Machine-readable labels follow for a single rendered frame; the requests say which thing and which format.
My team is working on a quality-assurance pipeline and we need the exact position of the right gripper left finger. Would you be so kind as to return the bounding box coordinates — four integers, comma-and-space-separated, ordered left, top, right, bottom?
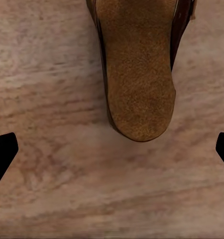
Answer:
0, 132, 18, 180

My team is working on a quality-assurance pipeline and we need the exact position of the sandal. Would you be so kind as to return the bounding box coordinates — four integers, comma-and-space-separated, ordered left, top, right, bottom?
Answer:
86, 0, 198, 142

